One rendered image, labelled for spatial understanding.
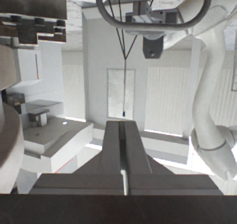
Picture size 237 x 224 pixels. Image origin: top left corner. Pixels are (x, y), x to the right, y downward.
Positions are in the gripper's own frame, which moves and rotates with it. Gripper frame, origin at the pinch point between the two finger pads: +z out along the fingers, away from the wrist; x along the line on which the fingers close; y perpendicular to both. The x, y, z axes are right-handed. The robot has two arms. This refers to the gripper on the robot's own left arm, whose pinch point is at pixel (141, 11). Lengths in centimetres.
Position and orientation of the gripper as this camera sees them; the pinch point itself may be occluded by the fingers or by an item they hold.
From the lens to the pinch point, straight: 39.3
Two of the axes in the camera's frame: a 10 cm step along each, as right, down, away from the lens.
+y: 0.2, -9.7, -2.5
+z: -3.7, 2.2, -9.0
